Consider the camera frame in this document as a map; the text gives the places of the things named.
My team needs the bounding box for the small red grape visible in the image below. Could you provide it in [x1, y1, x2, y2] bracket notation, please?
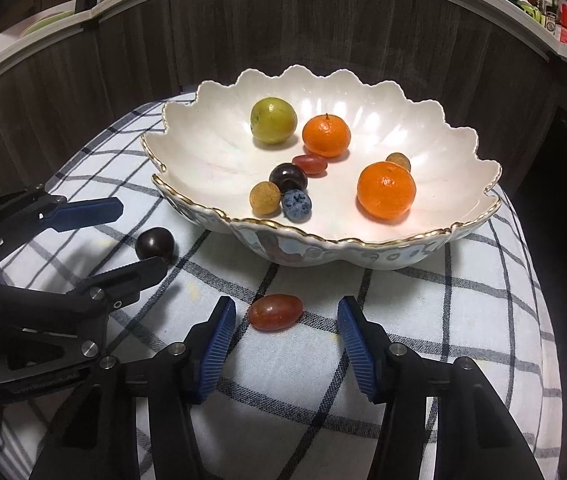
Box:
[292, 154, 328, 177]

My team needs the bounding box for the checkered white kitchen cloth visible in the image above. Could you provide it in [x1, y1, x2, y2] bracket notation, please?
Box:
[1, 102, 562, 479]

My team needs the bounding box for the dark blue round berry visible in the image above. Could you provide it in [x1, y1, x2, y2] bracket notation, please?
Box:
[281, 190, 313, 222]

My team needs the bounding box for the white scalloped ceramic bowl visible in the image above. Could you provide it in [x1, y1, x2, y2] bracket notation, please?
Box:
[141, 65, 501, 270]

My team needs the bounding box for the red oval grape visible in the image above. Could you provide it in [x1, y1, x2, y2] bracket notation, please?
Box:
[248, 294, 304, 332]

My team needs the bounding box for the dark wood cabinet front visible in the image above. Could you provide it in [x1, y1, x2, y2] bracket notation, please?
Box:
[0, 0, 567, 271]

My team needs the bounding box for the green round fruit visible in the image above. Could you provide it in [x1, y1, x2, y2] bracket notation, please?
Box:
[250, 96, 297, 144]

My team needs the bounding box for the tan longan fruit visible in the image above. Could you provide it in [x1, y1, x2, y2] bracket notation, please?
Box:
[248, 181, 281, 217]

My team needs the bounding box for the tan longan in bowl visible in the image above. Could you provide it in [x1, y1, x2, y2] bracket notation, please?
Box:
[385, 152, 411, 172]

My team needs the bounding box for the small orange mandarin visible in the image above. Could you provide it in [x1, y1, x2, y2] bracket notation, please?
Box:
[302, 113, 352, 158]

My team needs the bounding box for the dark plum in bowl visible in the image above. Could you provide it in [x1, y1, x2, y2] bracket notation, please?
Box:
[269, 162, 308, 194]

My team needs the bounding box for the large orange mandarin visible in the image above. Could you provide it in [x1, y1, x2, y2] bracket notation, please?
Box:
[357, 162, 417, 220]

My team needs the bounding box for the green plate on counter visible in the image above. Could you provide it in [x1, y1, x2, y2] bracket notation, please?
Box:
[20, 11, 74, 38]

